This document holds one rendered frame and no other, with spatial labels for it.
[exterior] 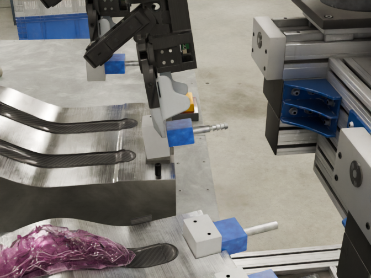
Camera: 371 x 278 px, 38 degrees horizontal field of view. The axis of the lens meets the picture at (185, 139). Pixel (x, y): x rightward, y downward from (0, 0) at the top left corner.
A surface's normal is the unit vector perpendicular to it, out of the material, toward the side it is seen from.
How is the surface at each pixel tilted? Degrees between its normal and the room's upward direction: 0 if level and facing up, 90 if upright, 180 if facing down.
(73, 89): 0
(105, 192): 90
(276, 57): 90
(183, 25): 82
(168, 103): 71
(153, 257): 2
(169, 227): 0
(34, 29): 90
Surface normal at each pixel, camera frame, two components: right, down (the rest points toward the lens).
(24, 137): 0.45, -0.79
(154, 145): 0.04, 0.37
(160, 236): 0.00, -0.87
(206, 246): 0.34, 0.47
